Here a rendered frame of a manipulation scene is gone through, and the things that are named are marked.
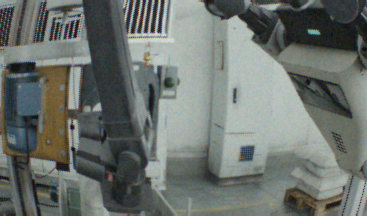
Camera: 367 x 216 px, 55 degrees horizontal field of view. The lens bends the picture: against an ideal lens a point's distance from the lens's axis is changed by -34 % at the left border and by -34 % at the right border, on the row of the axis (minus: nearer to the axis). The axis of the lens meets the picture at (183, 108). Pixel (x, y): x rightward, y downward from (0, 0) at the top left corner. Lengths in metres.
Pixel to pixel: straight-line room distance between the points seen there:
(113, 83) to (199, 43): 4.97
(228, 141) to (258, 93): 0.58
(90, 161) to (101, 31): 0.24
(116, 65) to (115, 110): 0.07
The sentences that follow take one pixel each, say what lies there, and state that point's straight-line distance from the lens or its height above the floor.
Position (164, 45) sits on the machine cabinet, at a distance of 4.22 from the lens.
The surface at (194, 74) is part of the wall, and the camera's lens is 5.62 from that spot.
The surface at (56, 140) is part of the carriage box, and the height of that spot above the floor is 1.10.
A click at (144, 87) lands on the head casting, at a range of 1.44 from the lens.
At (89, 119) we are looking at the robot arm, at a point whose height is 1.23.
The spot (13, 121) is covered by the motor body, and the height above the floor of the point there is 1.18.
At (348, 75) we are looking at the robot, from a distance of 0.76.
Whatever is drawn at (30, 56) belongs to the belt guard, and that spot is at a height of 1.38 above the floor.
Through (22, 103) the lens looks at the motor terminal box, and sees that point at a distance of 1.17.
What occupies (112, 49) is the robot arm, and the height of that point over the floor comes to 1.38.
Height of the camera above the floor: 1.38
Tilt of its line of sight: 7 degrees down
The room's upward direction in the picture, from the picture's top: 3 degrees clockwise
